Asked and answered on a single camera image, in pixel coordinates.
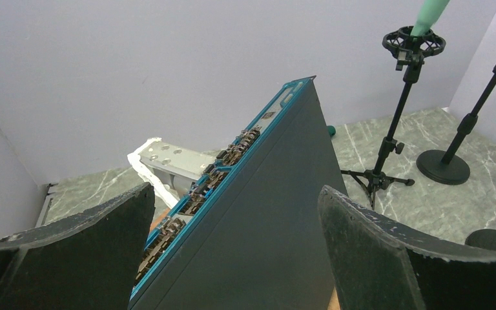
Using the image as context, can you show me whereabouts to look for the black round-base microphone stand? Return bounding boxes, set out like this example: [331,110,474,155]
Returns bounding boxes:
[464,229,496,251]

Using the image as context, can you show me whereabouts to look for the black round-base shock-mount stand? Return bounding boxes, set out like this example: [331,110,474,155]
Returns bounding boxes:
[416,64,496,185]

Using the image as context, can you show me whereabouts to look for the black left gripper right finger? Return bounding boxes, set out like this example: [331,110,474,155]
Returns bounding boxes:
[318,186,496,309]

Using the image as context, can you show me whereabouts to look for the dark blue-edged network switch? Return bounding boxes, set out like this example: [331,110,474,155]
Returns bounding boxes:
[129,77,345,309]

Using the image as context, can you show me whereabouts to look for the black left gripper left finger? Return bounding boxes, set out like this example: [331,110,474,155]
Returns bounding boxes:
[0,183,155,309]

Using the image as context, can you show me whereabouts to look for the white metal bracket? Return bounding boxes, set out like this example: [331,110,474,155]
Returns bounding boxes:
[127,137,215,209]

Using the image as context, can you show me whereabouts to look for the black tripod microphone stand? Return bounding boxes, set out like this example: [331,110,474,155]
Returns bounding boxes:
[341,26,446,209]

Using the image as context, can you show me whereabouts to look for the green microphone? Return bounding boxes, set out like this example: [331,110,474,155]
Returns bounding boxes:
[409,0,450,37]

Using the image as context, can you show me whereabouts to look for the green handled screwdriver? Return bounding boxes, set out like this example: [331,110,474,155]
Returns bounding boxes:
[327,125,336,137]

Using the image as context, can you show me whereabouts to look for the wooden board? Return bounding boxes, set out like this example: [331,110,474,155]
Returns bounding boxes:
[149,212,168,233]

